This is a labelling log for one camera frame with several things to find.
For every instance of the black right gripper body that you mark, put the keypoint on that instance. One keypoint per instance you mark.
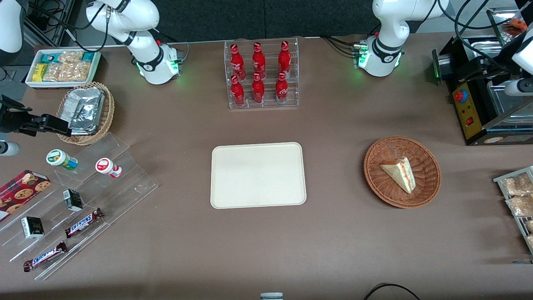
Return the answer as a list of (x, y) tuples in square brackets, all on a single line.
[(9, 121)]

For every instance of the triangular sandwich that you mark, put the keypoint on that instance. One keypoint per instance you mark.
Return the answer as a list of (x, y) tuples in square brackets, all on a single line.
[(400, 173)]

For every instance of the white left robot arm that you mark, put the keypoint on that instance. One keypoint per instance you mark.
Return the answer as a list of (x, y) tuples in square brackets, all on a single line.
[(385, 50)]

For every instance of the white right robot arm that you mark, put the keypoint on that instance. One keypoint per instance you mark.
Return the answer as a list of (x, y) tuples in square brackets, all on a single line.
[(145, 62)]

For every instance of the small light wicker basket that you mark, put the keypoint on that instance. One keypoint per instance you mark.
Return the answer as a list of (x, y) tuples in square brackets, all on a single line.
[(109, 112)]

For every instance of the grey snack tray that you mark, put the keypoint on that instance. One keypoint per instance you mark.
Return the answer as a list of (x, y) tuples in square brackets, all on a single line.
[(499, 180)]

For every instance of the large brown wicker basket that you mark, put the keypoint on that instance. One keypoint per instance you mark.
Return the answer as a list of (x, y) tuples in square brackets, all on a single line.
[(424, 187)]

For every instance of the cream plastic tray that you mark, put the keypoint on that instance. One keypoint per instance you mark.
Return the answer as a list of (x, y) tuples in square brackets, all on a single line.
[(258, 175)]

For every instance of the green lid yogurt cup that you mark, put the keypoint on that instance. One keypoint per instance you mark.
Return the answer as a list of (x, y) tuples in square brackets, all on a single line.
[(58, 158)]

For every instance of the orange fried food piece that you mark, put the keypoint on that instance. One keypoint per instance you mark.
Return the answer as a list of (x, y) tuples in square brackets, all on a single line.
[(515, 26)]

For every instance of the silver foil pack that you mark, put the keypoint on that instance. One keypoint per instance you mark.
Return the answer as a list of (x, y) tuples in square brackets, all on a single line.
[(85, 108)]

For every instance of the white rectangular snack bin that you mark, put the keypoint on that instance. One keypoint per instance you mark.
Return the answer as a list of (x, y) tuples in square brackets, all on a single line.
[(31, 83)]

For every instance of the black food warmer machine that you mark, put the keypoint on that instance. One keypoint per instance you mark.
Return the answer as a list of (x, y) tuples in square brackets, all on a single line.
[(470, 121)]

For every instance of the yellow snack pack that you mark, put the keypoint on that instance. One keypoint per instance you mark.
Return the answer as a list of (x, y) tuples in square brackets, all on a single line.
[(40, 72)]

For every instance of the clear bag of crackers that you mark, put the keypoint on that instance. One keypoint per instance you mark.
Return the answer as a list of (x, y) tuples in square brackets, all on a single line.
[(68, 71)]

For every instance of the teal snack pack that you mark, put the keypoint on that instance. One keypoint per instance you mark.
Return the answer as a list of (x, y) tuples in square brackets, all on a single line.
[(51, 58)]

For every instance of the red plaid cookie box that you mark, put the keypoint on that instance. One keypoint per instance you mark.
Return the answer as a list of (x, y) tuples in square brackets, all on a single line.
[(23, 191)]

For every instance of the red lid yogurt cup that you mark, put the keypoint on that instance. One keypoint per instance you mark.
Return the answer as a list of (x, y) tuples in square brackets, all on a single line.
[(105, 166)]

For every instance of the small black carton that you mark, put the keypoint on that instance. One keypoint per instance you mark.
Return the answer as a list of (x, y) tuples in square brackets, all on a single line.
[(32, 228), (73, 200)]

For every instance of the clear acrylic stepped display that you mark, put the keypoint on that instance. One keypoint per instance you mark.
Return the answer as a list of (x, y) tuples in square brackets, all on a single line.
[(125, 183)]

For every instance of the brown Snickers bar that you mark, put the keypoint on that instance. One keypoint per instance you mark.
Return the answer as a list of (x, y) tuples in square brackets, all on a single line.
[(45, 256), (83, 223)]

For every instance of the black equipment rack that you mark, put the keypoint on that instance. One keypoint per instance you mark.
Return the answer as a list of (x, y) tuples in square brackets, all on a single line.
[(46, 21)]

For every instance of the clear bag of pastries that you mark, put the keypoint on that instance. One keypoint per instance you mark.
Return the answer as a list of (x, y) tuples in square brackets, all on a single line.
[(516, 185), (520, 206)]

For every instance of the red cola bottle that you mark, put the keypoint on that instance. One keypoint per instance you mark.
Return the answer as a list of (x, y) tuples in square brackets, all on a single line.
[(237, 62), (258, 91), (282, 89), (284, 59), (258, 60), (237, 92)]

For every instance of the clear acrylic bottle rack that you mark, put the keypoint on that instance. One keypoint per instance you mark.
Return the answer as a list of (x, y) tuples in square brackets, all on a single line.
[(268, 105)]

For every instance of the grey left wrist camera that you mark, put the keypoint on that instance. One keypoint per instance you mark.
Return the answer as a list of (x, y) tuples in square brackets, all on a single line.
[(520, 87)]

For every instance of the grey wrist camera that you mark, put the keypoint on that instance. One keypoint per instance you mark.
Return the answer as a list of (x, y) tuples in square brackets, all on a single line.
[(9, 148), (520, 87)]

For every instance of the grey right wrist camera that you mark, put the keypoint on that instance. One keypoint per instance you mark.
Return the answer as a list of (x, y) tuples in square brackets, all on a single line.
[(9, 148)]

